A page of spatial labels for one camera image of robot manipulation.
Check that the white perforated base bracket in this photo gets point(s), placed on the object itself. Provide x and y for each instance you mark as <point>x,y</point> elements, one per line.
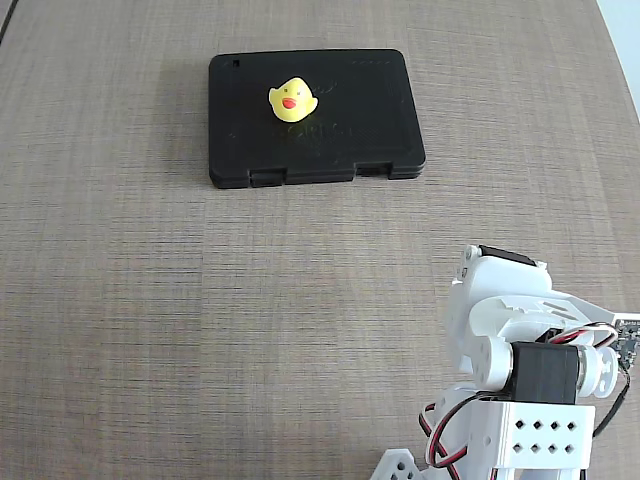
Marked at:
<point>395,465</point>

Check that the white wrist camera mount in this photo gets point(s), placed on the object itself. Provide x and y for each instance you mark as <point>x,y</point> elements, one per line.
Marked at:
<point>530,312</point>

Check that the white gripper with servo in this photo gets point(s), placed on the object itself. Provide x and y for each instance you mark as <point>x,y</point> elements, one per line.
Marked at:
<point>500,253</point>

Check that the yellow rubber duck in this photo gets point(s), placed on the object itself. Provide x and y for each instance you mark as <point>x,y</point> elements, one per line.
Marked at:
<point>292,102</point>

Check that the black flat plastic case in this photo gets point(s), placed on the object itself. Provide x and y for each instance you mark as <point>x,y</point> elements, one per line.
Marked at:
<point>360,115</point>

